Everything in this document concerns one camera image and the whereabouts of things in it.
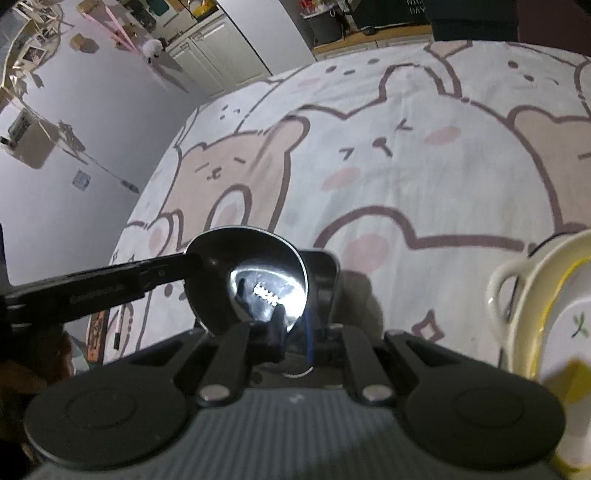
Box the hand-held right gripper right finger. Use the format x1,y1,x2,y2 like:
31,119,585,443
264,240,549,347
302,314,471,408

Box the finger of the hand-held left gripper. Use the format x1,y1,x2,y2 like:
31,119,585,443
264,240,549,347
65,251,217,324

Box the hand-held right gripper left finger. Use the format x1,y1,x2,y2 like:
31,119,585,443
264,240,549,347
129,309,287,408

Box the steel oval bowl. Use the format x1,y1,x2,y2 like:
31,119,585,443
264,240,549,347
184,226,311,342

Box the cream two-handled bowl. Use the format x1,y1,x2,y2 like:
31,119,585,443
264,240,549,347
487,231,591,478

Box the floral bowl yellow rim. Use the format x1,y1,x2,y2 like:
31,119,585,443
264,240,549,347
533,256,591,467

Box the person's left hand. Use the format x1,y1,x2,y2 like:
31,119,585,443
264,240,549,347
0,323,77,407

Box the bear printed tablecloth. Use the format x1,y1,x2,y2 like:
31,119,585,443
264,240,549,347
108,39,591,384

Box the white plush toy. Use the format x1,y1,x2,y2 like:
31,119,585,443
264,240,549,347
141,38,166,63

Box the white kitchen base cabinets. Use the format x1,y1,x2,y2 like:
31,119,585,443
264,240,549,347
164,9,273,93

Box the pink ribbon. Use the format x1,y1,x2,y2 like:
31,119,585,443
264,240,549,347
81,0,139,51

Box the low wooden-top drawer cabinet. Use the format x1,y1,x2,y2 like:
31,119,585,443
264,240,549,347
311,25,435,61

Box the grey bucket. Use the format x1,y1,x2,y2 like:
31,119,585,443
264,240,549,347
305,11,354,42

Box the dark blue chair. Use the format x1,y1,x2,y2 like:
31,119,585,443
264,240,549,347
425,0,520,42

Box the wooden wall decoration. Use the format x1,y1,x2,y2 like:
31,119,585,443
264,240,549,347
0,0,75,107

